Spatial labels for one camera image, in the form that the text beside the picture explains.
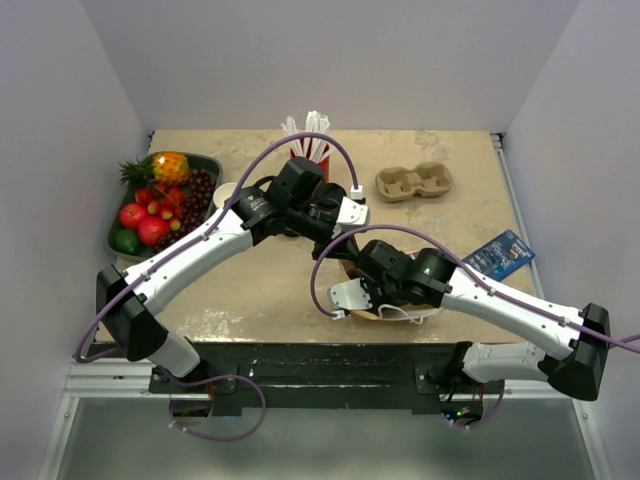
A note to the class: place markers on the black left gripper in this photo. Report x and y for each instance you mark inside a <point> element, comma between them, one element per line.
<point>342,246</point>

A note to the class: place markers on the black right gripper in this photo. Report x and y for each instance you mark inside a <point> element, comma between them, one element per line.
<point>369,284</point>

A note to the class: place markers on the brown paper takeout bag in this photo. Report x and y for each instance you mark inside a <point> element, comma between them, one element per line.
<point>412,314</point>

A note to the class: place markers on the brown pulp cup carrier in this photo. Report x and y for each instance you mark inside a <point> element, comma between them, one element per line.
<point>426,180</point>

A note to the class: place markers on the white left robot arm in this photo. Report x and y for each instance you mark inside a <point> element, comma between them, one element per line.
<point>297,200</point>

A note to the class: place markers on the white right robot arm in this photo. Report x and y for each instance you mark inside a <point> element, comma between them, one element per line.
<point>562,346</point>

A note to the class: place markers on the red ribbed straw cup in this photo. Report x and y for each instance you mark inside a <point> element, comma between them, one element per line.
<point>324,162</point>

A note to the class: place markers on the white wrapped straw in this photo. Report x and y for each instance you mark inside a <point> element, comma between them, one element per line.
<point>309,127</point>
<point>320,124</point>
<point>292,125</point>

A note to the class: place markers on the stacked brown paper cups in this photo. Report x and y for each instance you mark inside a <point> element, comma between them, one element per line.
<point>223,193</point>

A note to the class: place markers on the dark red grape bunch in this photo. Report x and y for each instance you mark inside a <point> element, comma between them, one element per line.
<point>199,190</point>

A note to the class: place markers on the blue card packet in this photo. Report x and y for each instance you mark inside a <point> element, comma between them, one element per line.
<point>501,257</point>

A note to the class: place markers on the orange pineapple fruit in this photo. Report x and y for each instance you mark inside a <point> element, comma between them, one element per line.
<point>169,168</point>

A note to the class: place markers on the red lychee fruit cluster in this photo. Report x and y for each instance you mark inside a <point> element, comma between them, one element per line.
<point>163,202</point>

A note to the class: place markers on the red apple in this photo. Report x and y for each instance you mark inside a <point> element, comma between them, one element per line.
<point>131,215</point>
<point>151,230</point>

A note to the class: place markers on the dark green fruit tray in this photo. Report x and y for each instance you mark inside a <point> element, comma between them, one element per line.
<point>196,161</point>

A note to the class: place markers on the green lime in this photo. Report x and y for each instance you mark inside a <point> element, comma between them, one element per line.
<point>127,242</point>

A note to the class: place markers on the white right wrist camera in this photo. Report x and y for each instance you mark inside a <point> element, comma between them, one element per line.
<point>348,297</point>

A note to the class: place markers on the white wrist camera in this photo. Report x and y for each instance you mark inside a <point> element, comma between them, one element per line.
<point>348,297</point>
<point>352,215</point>

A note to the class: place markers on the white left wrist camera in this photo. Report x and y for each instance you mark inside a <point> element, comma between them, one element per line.
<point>352,215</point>

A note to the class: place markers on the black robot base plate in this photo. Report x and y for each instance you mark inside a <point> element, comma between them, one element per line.
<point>421,378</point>

